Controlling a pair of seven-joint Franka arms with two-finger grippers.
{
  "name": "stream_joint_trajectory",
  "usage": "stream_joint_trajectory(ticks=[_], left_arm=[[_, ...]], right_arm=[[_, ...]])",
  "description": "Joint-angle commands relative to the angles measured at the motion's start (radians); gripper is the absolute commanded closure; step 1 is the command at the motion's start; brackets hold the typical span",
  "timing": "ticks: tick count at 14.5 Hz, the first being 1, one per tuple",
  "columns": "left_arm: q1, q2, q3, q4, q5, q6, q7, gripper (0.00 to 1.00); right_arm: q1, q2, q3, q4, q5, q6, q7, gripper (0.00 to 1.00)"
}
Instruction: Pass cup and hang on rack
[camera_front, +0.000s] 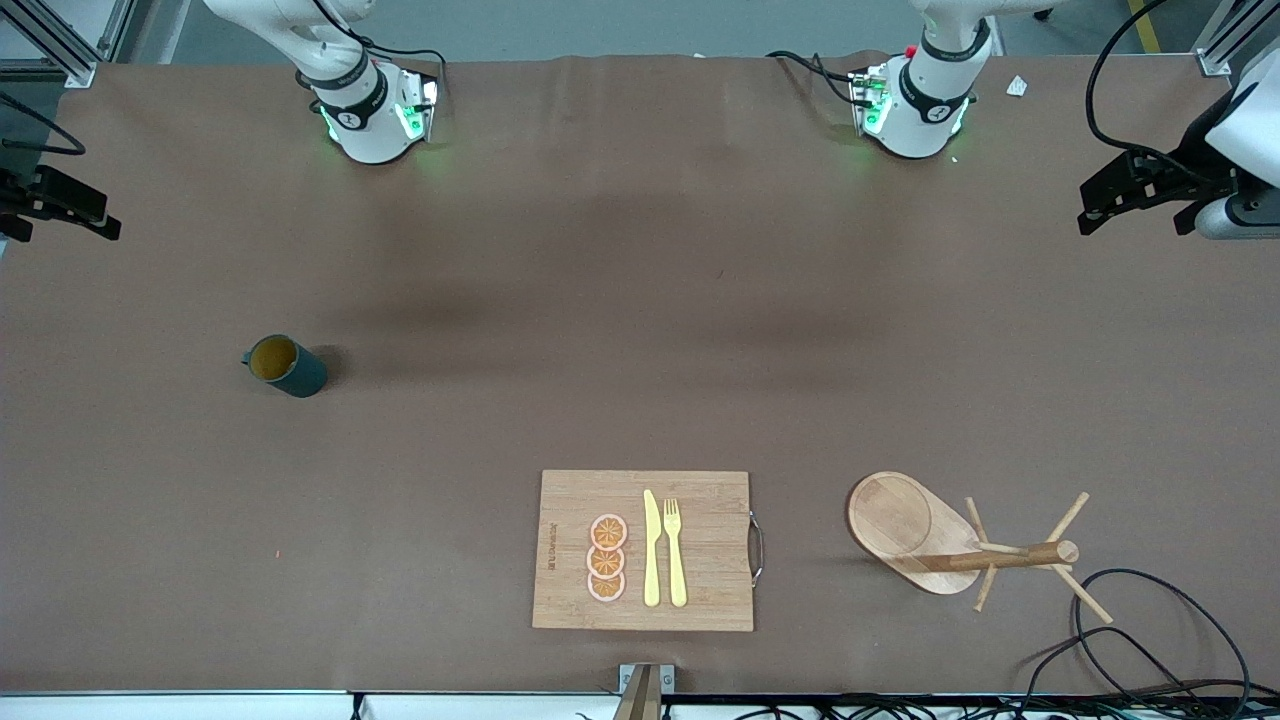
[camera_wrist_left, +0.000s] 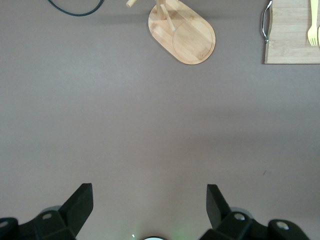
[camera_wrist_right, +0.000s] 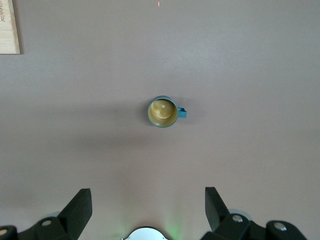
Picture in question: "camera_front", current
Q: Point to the yellow plastic fork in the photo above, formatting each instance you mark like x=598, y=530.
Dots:
x=677, y=570

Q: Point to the white paper scrap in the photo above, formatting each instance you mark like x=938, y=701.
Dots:
x=1017, y=86

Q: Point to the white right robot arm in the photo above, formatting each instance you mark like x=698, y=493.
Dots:
x=370, y=120

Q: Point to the dark green cup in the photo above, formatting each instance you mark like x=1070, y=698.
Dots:
x=300, y=375

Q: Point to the aluminium frame post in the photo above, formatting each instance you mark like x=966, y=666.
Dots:
x=75, y=70
x=1215, y=62

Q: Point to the yellow plastic knife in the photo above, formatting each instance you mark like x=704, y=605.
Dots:
x=652, y=560

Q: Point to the orange slice toy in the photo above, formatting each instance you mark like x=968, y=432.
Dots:
x=608, y=531

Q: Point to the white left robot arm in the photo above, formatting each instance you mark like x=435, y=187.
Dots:
x=925, y=110

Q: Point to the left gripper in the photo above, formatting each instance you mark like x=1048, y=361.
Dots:
x=1193, y=171

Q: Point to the wooden cup rack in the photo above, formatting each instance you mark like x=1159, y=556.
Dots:
x=890, y=520

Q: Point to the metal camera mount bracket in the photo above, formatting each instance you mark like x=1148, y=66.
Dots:
x=647, y=690

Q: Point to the brown table cover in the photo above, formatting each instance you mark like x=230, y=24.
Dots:
x=500, y=400

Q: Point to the wooden cutting board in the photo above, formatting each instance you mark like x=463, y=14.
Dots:
x=700, y=600

